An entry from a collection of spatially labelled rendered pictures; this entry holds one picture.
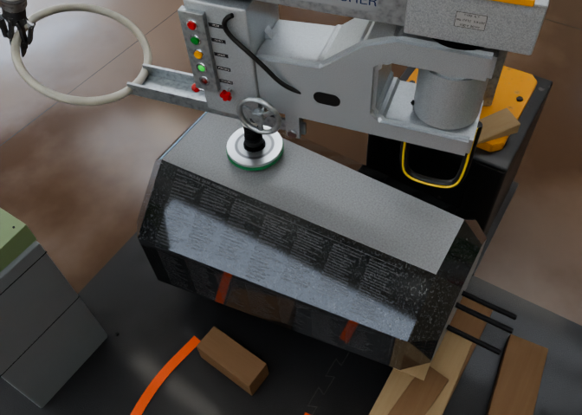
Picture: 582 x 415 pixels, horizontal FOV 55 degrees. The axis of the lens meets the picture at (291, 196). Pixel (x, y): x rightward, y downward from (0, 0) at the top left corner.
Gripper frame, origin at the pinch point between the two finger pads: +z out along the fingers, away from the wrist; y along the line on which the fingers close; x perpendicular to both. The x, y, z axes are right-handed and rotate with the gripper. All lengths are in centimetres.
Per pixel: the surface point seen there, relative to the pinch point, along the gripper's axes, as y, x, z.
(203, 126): 73, -5, 9
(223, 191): 85, -36, 3
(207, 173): 78, -29, 5
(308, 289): 122, -67, 1
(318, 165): 117, -22, -10
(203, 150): 75, -18, 7
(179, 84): 60, -5, -11
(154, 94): 52, -13, -11
